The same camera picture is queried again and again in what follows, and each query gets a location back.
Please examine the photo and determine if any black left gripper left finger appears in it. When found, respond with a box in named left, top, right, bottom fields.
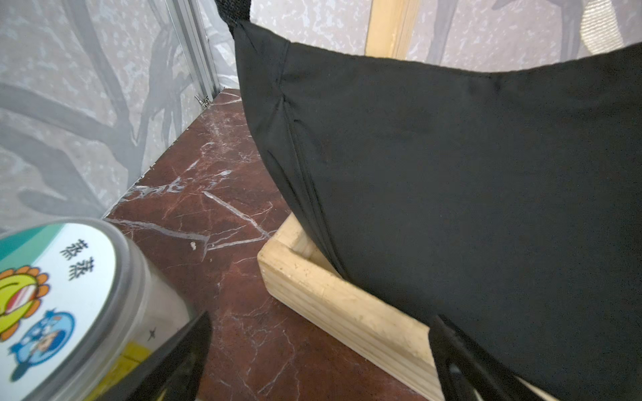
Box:
left=100, top=312, right=212, bottom=401

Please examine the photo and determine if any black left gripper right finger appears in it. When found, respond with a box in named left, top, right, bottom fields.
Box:
left=428, top=315, right=541, bottom=400

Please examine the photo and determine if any black crossbody bag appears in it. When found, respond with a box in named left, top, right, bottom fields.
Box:
left=217, top=1, right=641, bottom=400

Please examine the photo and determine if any wooden clothes rack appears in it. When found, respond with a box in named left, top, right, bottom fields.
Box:
left=256, top=0, right=560, bottom=401

